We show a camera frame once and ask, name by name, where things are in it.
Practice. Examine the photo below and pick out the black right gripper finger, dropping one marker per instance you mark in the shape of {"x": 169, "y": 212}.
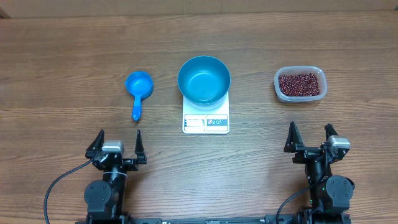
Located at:
{"x": 330, "y": 131}
{"x": 294, "y": 139}

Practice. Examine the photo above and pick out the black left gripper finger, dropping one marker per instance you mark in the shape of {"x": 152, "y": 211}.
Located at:
{"x": 95, "y": 146}
{"x": 139, "y": 149}

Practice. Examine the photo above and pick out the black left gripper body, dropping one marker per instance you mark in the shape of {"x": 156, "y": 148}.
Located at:
{"x": 130, "y": 165}

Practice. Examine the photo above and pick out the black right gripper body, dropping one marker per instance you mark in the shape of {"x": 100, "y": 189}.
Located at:
{"x": 306, "y": 154}

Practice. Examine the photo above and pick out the red adzuki beans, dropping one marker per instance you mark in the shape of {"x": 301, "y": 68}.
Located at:
{"x": 305, "y": 84}

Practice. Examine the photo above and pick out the white digital kitchen scale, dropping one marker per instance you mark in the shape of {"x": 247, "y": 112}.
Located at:
{"x": 206, "y": 119}

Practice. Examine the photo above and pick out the blue plastic measuring scoop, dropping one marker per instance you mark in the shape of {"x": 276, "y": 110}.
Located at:
{"x": 140, "y": 85}

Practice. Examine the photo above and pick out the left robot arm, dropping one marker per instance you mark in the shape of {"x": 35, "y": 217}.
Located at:
{"x": 105, "y": 197}

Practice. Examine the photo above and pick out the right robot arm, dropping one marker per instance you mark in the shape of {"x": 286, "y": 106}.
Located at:
{"x": 330, "y": 194}

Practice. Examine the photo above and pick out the blue metal bowl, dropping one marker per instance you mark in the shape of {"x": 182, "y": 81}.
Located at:
{"x": 204, "y": 80}

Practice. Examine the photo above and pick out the clear plastic container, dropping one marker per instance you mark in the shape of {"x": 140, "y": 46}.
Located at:
{"x": 295, "y": 70}

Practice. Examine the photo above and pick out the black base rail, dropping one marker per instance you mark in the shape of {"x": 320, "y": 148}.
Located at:
{"x": 268, "y": 219}

